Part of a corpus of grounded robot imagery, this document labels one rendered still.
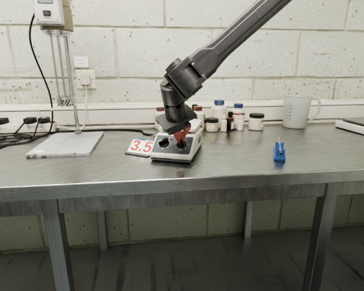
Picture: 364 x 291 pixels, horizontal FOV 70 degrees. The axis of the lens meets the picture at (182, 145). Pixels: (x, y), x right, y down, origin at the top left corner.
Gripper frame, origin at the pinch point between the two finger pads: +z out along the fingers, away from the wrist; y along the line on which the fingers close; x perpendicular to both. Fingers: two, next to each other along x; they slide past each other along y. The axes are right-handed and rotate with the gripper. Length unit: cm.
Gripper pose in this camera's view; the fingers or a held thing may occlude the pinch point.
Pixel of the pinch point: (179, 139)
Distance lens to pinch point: 78.8
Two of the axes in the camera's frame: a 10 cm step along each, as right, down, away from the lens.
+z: 1.1, 6.9, 7.1
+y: -8.7, 4.1, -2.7
